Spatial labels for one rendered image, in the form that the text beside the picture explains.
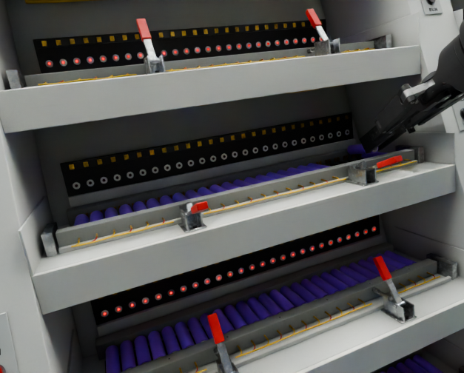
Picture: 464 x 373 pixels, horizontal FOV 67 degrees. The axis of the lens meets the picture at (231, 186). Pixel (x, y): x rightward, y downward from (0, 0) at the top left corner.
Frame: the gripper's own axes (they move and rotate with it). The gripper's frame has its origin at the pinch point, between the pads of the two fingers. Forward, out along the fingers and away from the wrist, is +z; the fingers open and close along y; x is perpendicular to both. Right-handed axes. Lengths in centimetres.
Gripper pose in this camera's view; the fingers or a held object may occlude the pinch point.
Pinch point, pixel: (382, 135)
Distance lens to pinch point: 65.1
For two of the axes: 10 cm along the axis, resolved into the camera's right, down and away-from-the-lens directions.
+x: -3.0, -9.1, 2.8
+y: 9.3, -2.1, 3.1
